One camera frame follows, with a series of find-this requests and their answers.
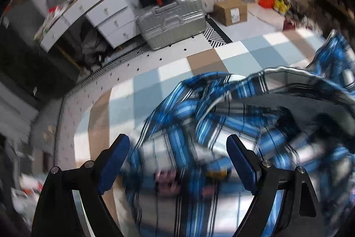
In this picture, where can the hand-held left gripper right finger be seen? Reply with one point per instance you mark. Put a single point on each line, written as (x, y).
(242, 164)

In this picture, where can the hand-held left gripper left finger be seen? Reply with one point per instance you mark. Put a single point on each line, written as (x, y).
(112, 167)

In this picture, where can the blue plaid shirt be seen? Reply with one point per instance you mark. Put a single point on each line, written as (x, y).
(194, 120)

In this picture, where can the grey dotted floor mat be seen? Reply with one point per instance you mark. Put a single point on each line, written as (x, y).
(91, 87)

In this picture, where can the checked bed sheet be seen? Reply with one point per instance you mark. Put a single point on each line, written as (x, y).
(155, 78)

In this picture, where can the dark refrigerator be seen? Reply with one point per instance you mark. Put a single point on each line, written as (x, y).
(27, 59)

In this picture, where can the white drawer desk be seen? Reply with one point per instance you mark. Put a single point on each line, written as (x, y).
(111, 15)

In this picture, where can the closed cardboard box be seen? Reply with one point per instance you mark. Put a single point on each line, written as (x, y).
(224, 10)

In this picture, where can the pile of shoes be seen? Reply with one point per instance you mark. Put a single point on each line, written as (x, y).
(302, 20)

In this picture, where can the silver suitcase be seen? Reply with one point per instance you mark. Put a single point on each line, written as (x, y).
(172, 20)

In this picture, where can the desk clutter pile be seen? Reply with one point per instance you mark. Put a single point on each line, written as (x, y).
(55, 15)

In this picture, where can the yellow toy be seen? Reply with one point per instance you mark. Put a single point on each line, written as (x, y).
(281, 5)

